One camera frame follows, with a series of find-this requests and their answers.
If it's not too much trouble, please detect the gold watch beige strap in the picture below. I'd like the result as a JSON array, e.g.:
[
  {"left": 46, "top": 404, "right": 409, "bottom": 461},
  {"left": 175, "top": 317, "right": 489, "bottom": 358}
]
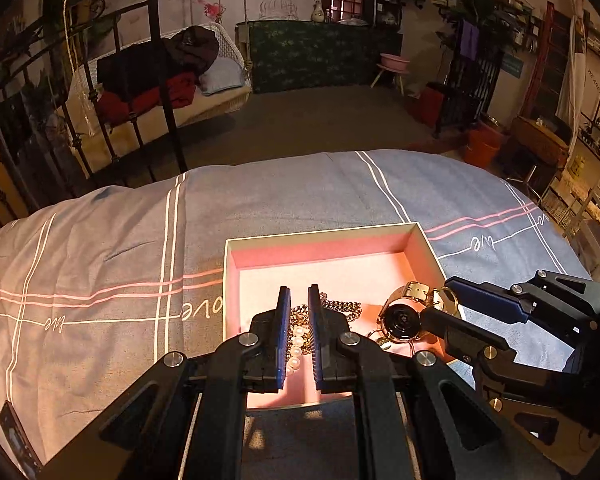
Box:
[{"left": 364, "top": 282, "right": 464, "bottom": 354}]

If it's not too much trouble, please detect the pale green pink-lined box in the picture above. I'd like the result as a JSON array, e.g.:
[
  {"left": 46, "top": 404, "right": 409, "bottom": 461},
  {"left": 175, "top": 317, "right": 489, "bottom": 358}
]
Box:
[{"left": 222, "top": 222, "right": 456, "bottom": 411}]

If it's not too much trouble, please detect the red bucket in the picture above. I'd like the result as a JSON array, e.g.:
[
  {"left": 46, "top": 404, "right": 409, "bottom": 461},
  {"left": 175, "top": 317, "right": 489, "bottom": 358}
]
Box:
[{"left": 463, "top": 127, "right": 505, "bottom": 169}]

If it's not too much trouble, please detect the blue striped bed sheet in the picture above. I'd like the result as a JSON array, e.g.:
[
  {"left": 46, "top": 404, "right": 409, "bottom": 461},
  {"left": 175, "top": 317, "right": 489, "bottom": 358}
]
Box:
[{"left": 0, "top": 150, "right": 585, "bottom": 479}]

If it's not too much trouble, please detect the grey pillow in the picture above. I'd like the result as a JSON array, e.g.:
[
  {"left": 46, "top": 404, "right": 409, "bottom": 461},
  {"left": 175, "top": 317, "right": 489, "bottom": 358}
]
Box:
[{"left": 199, "top": 56, "right": 245, "bottom": 96}]

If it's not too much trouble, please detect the green patterned cabinet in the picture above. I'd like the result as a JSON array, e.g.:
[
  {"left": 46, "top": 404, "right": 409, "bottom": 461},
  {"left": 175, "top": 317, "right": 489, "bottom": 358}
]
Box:
[{"left": 235, "top": 20, "right": 402, "bottom": 94}]

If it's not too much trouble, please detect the pink basin on stool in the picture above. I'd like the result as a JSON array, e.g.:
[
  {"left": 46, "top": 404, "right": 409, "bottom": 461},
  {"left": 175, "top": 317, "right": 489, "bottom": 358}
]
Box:
[{"left": 370, "top": 53, "right": 410, "bottom": 96}]

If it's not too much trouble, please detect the white wicker swing seat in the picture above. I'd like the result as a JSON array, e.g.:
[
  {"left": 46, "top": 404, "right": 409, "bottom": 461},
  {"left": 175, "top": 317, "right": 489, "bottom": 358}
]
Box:
[{"left": 58, "top": 23, "right": 251, "bottom": 176}]

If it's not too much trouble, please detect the red and black clothes pile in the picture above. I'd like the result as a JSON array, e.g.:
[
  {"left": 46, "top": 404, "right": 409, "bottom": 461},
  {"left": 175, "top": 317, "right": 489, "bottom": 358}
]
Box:
[{"left": 96, "top": 26, "right": 220, "bottom": 127}]

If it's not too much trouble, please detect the black smartphone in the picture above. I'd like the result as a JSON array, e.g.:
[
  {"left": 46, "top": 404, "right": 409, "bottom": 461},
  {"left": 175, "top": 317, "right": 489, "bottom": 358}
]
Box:
[{"left": 0, "top": 401, "right": 43, "bottom": 480}]

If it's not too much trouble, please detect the black iron bed frame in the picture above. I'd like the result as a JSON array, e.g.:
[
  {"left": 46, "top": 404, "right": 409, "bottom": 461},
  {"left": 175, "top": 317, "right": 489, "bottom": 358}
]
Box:
[{"left": 0, "top": 0, "right": 187, "bottom": 226}]

